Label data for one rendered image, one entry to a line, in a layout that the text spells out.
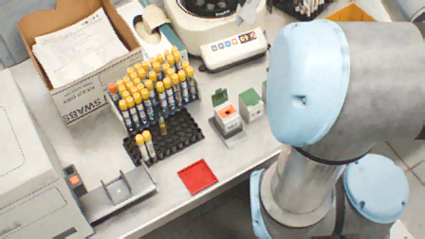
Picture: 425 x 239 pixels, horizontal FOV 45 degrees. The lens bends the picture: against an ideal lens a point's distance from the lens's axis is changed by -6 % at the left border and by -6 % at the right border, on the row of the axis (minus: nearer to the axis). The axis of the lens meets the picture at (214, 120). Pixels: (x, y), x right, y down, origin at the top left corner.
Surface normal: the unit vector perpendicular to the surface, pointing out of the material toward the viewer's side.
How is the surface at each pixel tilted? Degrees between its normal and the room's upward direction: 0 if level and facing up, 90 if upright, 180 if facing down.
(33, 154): 0
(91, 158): 0
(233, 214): 0
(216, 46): 25
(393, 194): 10
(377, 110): 65
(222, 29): 90
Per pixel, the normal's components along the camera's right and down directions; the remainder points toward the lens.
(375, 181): 0.11, -0.55
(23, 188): 0.51, 0.69
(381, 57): 0.00, -0.38
